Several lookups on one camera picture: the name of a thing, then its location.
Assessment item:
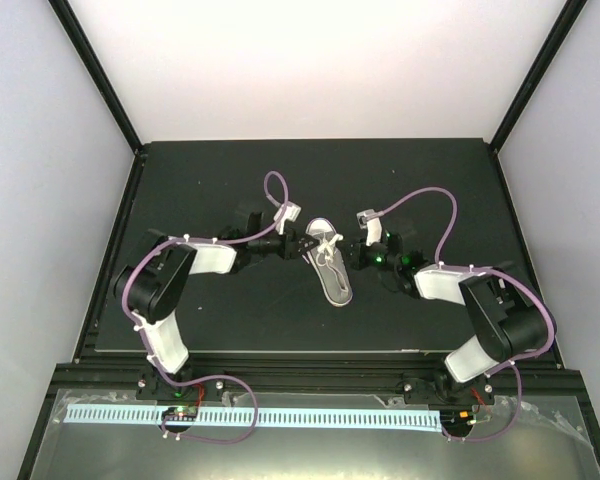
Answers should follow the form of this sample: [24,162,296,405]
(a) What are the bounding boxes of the grey canvas sneaker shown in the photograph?
[306,218,353,307]

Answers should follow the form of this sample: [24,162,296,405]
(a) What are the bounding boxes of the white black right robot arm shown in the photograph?
[344,234,556,404]

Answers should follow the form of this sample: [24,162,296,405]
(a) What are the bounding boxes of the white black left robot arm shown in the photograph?
[112,212,319,399]

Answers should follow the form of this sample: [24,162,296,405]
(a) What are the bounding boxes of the right controller circuit board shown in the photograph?
[449,410,492,428]

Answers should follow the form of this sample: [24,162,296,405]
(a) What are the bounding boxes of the controller circuit board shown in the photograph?
[449,410,492,428]
[161,406,198,422]

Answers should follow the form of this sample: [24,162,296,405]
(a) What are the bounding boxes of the left controller circuit board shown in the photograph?
[161,406,198,422]

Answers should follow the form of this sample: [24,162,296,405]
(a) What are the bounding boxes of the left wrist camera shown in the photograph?
[274,201,301,235]

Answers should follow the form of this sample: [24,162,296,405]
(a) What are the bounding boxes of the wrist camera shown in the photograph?
[356,209,383,247]
[274,201,301,235]

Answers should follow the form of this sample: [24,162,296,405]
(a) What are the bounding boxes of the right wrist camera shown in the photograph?
[356,209,383,247]

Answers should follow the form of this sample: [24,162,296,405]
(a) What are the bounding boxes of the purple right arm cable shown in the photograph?
[379,185,557,444]

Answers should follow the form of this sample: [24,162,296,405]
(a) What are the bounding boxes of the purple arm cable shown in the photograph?
[121,170,290,445]
[379,185,557,444]

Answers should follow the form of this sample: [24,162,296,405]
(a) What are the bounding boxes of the light blue slotted cable duct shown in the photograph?
[63,404,442,433]

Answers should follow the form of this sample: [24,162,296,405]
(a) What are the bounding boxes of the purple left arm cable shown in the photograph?
[121,170,290,445]

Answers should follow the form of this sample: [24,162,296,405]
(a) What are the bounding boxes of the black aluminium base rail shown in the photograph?
[49,355,589,409]

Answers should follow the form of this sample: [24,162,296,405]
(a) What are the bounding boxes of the black right frame post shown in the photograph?
[488,0,590,151]

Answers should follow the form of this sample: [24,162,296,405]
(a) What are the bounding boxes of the black frame post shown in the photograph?
[47,0,144,151]
[488,0,590,151]

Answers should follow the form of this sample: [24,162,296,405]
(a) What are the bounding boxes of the black left frame post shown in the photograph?
[47,0,144,151]

